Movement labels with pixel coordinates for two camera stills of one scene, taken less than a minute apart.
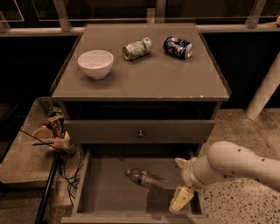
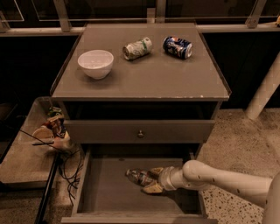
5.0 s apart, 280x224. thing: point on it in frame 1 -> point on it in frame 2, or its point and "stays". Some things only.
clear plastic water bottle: (146, 178) stays
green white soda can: (136, 49) stays
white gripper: (187, 173) -> (166, 178)
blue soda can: (178, 47) stays
